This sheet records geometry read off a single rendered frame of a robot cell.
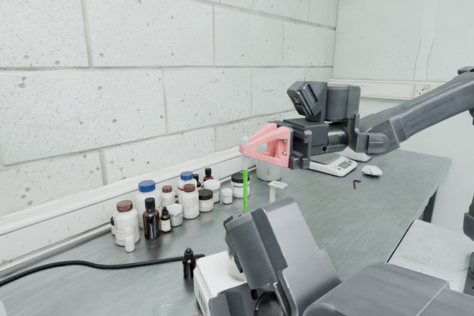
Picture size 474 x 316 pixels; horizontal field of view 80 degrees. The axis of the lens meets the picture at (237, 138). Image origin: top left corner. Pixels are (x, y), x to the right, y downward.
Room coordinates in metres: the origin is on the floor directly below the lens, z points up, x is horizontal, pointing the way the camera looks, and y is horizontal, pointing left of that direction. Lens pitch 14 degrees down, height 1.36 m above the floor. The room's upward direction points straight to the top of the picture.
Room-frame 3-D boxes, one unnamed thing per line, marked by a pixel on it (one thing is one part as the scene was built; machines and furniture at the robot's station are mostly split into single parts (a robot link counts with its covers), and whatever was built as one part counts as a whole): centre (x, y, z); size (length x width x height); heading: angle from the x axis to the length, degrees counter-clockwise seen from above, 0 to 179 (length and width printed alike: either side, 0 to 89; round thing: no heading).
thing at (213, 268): (0.45, 0.00, 0.98); 0.12 x 0.12 x 0.01; 24
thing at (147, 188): (0.76, 0.26, 0.96); 0.07 x 0.07 x 0.13
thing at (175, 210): (0.76, 0.18, 0.93); 0.05 x 0.05 x 0.05
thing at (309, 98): (0.49, -0.11, 1.28); 0.07 x 0.06 x 0.11; 24
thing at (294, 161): (0.45, -0.05, 1.23); 0.09 x 0.07 x 0.07; 114
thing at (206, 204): (0.85, 0.11, 0.93); 0.05 x 0.05 x 0.06
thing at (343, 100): (0.51, -0.20, 1.27); 0.12 x 0.09 x 0.12; 90
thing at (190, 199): (0.81, 0.15, 0.95); 0.06 x 0.06 x 0.10
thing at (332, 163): (1.27, -0.41, 0.92); 0.26 x 0.19 x 0.05; 48
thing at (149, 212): (0.70, 0.23, 0.95); 0.04 x 0.04 x 0.11
